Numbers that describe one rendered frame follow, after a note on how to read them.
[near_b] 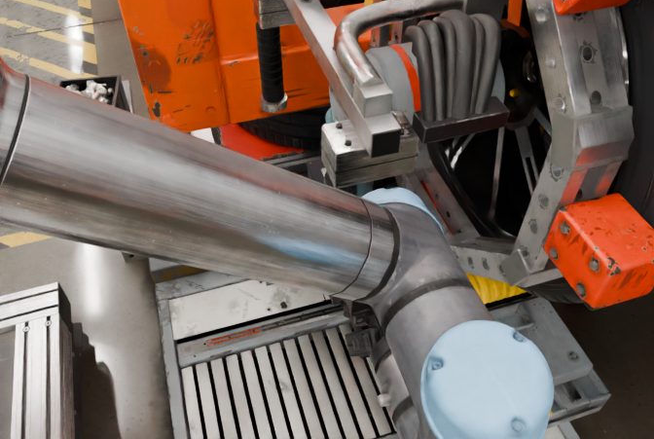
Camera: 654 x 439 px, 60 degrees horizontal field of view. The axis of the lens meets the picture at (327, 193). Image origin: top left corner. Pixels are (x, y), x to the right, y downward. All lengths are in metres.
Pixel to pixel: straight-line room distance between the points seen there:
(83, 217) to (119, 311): 1.37
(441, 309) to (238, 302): 1.14
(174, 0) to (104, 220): 0.86
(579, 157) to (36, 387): 1.10
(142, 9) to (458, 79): 0.71
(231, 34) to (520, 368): 0.96
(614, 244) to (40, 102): 0.51
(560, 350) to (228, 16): 0.97
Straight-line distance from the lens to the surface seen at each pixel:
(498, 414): 0.35
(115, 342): 1.62
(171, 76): 1.20
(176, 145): 0.32
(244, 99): 1.26
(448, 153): 1.06
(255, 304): 1.50
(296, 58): 1.24
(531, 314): 1.37
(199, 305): 1.52
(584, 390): 1.41
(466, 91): 0.56
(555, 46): 0.60
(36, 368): 1.36
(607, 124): 0.61
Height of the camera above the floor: 1.31
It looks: 45 degrees down
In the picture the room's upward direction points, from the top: straight up
